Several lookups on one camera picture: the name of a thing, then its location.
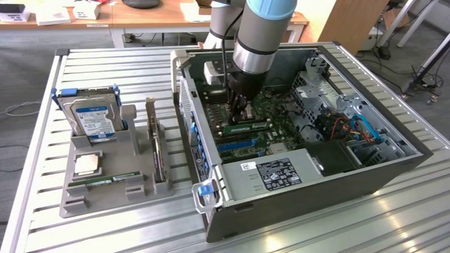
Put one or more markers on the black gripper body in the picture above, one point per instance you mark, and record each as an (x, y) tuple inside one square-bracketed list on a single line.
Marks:
[(246, 84)]

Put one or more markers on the green RAM stick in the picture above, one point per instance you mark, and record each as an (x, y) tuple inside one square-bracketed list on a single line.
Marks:
[(259, 126), (102, 181)]

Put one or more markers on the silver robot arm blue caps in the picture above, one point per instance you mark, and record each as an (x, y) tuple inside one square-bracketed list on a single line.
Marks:
[(257, 34)]

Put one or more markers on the silver CPU chip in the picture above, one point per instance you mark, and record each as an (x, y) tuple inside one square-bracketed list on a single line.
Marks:
[(87, 163), (250, 112)]

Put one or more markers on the CPU in metal socket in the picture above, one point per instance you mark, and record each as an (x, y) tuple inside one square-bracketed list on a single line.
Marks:
[(258, 114)]

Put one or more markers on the black expansion slot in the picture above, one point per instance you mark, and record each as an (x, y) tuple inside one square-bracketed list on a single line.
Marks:
[(235, 138)]

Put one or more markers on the blue slot retainer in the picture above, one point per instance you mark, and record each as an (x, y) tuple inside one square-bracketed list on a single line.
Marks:
[(193, 129)]

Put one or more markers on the blue expansion slot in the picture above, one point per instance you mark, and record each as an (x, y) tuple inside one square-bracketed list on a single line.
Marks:
[(235, 145)]

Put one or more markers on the green motherboard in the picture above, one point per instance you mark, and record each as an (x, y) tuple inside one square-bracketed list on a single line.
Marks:
[(285, 133)]

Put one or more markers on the silver chipset heat sink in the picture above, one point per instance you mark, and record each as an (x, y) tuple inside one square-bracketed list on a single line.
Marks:
[(279, 149)]

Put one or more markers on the metal disk bay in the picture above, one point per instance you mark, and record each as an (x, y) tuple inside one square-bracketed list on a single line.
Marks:
[(313, 95)]

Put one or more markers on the green graphics card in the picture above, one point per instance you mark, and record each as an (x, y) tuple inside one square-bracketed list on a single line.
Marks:
[(159, 158)]

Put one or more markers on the grey power supply unit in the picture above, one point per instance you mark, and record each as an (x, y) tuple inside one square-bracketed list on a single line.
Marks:
[(239, 184)]

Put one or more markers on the white paper sheet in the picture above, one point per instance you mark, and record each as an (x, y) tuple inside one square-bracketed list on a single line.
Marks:
[(191, 14)]

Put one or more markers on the blue release tab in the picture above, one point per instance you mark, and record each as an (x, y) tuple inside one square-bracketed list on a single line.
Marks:
[(206, 191)]

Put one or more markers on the black fan shroud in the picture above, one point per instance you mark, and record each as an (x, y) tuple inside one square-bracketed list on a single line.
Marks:
[(334, 158)]

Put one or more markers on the brown cardboard box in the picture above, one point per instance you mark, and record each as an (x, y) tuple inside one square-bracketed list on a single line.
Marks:
[(201, 5)]

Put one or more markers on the grey parts rack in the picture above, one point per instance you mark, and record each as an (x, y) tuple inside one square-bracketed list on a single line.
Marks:
[(117, 163)]

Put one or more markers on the white box device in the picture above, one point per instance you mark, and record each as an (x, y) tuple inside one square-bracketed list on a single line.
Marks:
[(373, 42)]

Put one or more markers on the hard disk with blue label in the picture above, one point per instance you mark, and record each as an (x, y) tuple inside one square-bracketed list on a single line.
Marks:
[(92, 118)]

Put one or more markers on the black power brick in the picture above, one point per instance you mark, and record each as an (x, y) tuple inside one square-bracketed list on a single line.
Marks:
[(384, 54)]

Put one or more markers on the black PC case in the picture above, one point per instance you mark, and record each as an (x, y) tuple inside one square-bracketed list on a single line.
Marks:
[(298, 210)]

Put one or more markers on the dark round object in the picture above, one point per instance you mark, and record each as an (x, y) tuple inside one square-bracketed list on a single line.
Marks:
[(141, 4)]

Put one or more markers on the black stand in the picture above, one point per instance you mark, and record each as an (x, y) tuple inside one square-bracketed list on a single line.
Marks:
[(417, 81)]

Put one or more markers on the black table corner cap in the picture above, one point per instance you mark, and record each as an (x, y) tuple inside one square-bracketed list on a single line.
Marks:
[(63, 52)]

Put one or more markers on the white carton box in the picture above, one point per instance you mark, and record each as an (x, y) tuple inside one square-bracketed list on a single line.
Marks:
[(86, 11)]

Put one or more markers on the white booklet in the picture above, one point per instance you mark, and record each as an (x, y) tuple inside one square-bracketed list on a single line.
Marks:
[(52, 17)]

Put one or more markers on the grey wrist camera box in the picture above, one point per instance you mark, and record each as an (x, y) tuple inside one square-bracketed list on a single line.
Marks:
[(213, 73)]

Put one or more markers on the white table frame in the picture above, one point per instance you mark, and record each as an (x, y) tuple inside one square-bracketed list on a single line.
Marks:
[(397, 22)]

